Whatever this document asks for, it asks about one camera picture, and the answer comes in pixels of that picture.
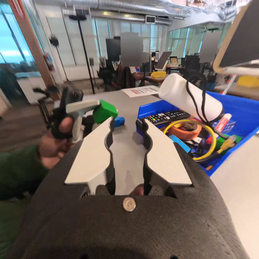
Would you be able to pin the blue plastic block with knob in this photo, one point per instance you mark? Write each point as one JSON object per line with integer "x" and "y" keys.
{"x": 119, "y": 121}

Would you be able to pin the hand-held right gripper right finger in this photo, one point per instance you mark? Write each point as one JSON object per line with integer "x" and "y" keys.
{"x": 168, "y": 163}

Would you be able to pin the light blue foam piece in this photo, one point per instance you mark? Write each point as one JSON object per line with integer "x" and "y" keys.
{"x": 180, "y": 142}

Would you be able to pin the black computer monitor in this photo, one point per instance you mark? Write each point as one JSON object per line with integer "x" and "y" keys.
{"x": 113, "y": 49}

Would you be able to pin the person's left forearm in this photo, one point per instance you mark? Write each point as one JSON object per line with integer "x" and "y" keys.
{"x": 20, "y": 172}

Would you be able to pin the open laptop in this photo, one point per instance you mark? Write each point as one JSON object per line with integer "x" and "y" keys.
{"x": 162, "y": 59}

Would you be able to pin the wooden support post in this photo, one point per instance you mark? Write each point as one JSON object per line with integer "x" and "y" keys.
{"x": 30, "y": 44}

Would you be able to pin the person's left hand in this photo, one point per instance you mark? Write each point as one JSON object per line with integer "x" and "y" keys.
{"x": 50, "y": 149}

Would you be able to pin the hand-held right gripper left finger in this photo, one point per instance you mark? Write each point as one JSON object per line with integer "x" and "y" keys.
{"x": 91, "y": 161}

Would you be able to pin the white recycling cabinet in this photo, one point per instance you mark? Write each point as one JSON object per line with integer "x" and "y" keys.
{"x": 30, "y": 89}

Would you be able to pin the white red marker pen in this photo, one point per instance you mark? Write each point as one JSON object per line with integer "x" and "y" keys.
{"x": 222, "y": 123}

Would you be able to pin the person's green jacket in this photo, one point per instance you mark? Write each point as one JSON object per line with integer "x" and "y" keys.
{"x": 10, "y": 218}

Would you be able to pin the black stand with paddle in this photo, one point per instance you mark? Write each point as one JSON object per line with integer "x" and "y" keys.
{"x": 52, "y": 88}

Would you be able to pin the large blue plastic bin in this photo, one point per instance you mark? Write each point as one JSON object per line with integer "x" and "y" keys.
{"x": 242, "y": 113}

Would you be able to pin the red fire extinguisher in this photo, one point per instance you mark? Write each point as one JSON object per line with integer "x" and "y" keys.
{"x": 49, "y": 62}

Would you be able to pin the white printed paper sheet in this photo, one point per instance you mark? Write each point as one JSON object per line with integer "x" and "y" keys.
{"x": 141, "y": 91}

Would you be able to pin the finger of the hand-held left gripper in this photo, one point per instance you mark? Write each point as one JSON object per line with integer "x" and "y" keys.
{"x": 95, "y": 126}
{"x": 83, "y": 106}

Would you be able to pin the green foam cube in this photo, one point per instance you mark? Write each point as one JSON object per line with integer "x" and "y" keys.
{"x": 105, "y": 112}

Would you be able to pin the white plastic bottle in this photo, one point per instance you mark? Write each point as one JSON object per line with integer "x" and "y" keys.
{"x": 182, "y": 91}

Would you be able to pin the metal air duct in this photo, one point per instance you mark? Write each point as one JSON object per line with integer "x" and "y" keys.
{"x": 121, "y": 6}

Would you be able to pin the black remote control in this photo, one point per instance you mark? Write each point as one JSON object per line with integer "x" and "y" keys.
{"x": 168, "y": 117}

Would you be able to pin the yellow storage bin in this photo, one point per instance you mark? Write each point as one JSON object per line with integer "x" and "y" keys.
{"x": 158, "y": 74}
{"x": 247, "y": 82}

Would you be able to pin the orange tape roll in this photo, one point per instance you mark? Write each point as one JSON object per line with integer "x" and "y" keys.
{"x": 182, "y": 134}

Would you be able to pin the dark panel with wooden edge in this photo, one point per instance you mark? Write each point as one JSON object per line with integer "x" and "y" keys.
{"x": 242, "y": 40}

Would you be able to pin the white metal stand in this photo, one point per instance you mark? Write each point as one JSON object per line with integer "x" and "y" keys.
{"x": 242, "y": 70}

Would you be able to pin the black office chair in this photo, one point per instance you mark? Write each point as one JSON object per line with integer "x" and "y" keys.
{"x": 107, "y": 79}

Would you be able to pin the black pole with ribbed disc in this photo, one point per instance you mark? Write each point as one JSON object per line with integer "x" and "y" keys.
{"x": 85, "y": 50}

